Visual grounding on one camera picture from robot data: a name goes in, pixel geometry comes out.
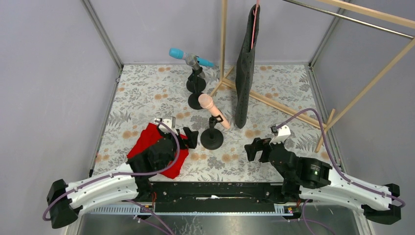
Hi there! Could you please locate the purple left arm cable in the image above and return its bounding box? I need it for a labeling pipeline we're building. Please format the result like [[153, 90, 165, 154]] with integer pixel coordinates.
[[43, 119, 181, 235]]

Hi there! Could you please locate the metal rack rod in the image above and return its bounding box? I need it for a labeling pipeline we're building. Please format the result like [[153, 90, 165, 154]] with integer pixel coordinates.
[[283, 0, 415, 40]]

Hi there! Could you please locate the blue microphone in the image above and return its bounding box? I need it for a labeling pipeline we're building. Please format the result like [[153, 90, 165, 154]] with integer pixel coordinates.
[[169, 47, 214, 67]]

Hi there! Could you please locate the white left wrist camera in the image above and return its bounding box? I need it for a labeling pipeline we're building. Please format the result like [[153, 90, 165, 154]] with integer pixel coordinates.
[[153, 116, 177, 134]]

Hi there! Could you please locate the pink beige microphone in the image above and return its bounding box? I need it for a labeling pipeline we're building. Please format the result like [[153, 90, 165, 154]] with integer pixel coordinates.
[[198, 94, 231, 130]]

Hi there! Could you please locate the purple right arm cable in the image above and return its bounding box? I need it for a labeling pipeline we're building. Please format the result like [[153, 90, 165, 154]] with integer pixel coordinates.
[[276, 108, 406, 208]]

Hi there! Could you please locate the dark grey hanging garment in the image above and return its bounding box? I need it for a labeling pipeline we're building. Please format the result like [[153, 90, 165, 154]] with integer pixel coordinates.
[[234, 5, 260, 129]]

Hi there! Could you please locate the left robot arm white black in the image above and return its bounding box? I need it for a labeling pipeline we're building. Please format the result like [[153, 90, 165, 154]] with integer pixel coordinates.
[[43, 123, 199, 229]]

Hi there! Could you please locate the silver microphone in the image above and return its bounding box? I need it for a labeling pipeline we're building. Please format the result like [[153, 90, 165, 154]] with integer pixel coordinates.
[[184, 53, 205, 79]]

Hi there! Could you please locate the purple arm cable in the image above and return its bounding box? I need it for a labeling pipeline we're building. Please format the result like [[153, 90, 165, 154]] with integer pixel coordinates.
[[43, 119, 181, 235], [276, 108, 406, 208]]

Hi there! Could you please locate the black mic stand front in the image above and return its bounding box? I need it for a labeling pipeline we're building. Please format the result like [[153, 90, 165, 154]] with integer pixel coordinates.
[[187, 66, 209, 111]]

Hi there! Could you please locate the pink clothes hanger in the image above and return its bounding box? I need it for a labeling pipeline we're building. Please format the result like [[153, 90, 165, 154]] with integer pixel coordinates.
[[251, 0, 260, 49]]

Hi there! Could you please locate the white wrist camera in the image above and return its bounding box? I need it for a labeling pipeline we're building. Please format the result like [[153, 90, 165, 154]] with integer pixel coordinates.
[[153, 116, 177, 134], [270, 125, 291, 144]]

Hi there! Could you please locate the red folded cloth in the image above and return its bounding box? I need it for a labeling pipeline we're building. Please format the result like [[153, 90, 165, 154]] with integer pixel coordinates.
[[127, 123, 189, 179]]

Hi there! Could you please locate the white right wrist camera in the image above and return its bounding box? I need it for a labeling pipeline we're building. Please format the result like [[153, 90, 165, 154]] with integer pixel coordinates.
[[270, 125, 291, 144]]

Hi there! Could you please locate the black mic stand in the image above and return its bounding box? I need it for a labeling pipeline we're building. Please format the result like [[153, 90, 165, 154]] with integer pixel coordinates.
[[200, 115, 224, 150], [187, 66, 209, 111]]

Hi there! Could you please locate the black mic stand moved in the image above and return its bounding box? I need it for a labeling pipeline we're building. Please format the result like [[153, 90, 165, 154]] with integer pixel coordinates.
[[186, 67, 206, 93]]

